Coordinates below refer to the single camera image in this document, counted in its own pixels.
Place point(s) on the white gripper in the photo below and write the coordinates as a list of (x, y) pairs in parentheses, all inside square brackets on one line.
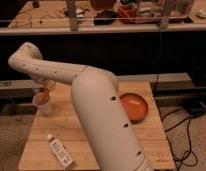
[(48, 84)]

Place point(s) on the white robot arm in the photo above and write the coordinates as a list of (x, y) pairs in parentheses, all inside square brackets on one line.
[(95, 98)]

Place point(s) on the background wooden workbench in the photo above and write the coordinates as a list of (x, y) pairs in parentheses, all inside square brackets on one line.
[(37, 17)]

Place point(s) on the clear plastic bottle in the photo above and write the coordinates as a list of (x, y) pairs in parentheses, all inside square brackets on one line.
[(60, 152)]

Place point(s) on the black object on workbench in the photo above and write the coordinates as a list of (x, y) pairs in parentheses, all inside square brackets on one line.
[(105, 17)]

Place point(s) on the orange bowl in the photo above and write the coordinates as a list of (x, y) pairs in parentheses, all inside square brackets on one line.
[(135, 106)]

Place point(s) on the black power adapter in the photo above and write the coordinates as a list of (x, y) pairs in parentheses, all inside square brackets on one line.
[(195, 108)]

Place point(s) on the left metal post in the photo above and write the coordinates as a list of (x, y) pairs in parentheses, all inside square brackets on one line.
[(71, 8)]

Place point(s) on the metal post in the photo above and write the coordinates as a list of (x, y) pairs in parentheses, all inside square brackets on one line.
[(71, 8), (164, 21)]

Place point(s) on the right metal post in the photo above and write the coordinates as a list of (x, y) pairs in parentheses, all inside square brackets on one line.
[(164, 21)]

